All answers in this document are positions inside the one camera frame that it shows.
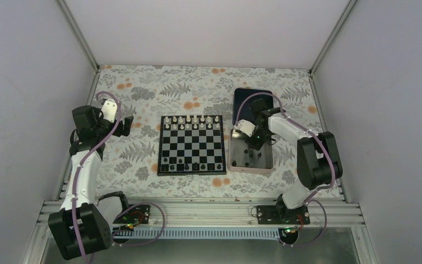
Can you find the black white chessboard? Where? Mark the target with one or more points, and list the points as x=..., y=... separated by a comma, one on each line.
x=185, y=147

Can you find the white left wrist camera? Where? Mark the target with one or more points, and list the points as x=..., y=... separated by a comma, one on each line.
x=109, y=111

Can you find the aluminium rail frame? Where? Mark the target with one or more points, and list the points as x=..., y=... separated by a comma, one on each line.
x=239, y=212

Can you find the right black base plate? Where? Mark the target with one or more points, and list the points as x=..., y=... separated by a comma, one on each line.
x=273, y=215

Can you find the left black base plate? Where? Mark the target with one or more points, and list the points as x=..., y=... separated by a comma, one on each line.
x=134, y=217

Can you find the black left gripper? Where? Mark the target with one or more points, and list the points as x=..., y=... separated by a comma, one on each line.
x=118, y=132

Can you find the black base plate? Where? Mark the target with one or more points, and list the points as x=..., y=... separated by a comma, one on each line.
x=273, y=215
x=134, y=217

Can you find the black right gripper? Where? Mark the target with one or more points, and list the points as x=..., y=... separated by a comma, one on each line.
x=255, y=145

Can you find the white chess piece row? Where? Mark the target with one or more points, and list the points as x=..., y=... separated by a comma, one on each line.
x=191, y=122

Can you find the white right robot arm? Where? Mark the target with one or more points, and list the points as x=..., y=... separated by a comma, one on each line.
x=318, y=160

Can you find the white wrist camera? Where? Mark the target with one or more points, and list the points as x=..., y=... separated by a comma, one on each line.
x=109, y=111
x=245, y=126

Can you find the black chess piece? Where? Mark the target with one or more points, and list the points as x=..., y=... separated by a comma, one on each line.
x=195, y=166

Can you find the floral patterned table mat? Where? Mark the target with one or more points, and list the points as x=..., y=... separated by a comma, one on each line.
x=184, y=114

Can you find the dark blue tin lid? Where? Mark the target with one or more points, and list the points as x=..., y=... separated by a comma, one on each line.
x=242, y=111

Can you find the metal tin tray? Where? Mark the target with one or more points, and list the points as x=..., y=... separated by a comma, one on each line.
x=243, y=159

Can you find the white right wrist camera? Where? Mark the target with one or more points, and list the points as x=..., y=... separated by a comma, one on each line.
x=245, y=126

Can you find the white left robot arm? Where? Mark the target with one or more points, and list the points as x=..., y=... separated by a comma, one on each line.
x=82, y=224

